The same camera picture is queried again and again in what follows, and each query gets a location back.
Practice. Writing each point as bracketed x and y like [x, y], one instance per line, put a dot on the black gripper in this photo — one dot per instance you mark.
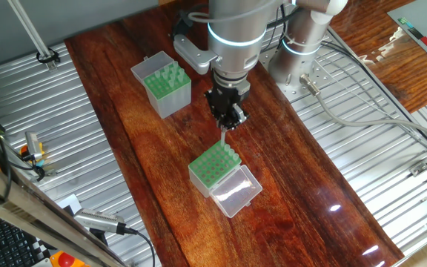
[228, 96]

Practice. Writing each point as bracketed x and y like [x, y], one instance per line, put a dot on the low green rack tip box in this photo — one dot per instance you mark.
[213, 167]

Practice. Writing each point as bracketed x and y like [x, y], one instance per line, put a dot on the tall translucent green tip box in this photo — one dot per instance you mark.
[172, 104]

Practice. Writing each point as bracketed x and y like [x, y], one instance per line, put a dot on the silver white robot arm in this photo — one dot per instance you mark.
[235, 29]

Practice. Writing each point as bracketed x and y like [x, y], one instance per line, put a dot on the glossy brown wooden board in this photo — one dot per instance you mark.
[291, 222]

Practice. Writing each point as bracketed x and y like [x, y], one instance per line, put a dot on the scuffed brown wooden board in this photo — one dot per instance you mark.
[384, 66]

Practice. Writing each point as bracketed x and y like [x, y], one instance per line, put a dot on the white paper sheet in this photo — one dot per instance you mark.
[70, 203]

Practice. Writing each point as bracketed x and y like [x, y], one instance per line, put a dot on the green block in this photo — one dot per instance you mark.
[402, 20]

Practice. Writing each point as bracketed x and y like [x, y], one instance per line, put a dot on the black block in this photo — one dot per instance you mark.
[415, 33]

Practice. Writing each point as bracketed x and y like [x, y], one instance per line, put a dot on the red block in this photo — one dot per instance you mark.
[426, 41]

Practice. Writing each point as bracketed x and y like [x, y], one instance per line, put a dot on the yellow button box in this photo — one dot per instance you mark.
[82, 264]

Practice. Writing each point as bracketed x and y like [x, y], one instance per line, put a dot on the orange yellow plastic object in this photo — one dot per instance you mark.
[23, 150]

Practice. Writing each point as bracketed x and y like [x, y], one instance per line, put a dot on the aluminium pole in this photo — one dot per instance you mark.
[32, 33]

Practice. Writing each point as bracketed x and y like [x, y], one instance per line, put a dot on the red emergency stop button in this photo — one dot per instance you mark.
[66, 260]

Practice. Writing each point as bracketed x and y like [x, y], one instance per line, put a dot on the black keyboard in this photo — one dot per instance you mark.
[2, 244]

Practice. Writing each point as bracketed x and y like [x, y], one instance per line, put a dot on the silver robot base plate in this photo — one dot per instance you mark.
[321, 74]

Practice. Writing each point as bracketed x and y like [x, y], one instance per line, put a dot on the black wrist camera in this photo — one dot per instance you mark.
[182, 26]

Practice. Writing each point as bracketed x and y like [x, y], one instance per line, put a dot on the long silver depth camera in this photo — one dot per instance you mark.
[98, 220]

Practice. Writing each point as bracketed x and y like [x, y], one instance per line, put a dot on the black camera stand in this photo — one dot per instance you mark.
[98, 237]

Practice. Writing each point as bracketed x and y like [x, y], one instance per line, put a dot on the aluminium corner bracket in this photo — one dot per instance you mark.
[419, 168]

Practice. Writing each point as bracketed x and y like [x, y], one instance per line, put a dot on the small silver camera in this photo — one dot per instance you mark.
[33, 144]

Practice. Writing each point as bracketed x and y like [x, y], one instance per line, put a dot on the steel frame bar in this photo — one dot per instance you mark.
[32, 207]

